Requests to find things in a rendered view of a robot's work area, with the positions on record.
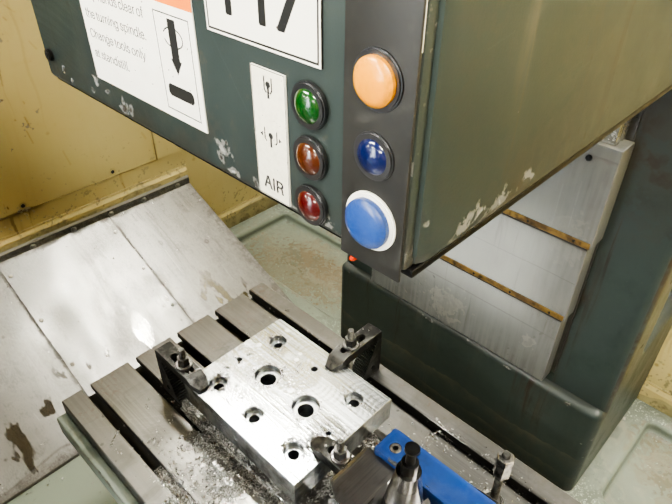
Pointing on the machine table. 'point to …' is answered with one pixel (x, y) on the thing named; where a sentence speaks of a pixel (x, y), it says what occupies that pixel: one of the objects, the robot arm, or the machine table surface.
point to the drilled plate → (352, 422)
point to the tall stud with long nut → (501, 472)
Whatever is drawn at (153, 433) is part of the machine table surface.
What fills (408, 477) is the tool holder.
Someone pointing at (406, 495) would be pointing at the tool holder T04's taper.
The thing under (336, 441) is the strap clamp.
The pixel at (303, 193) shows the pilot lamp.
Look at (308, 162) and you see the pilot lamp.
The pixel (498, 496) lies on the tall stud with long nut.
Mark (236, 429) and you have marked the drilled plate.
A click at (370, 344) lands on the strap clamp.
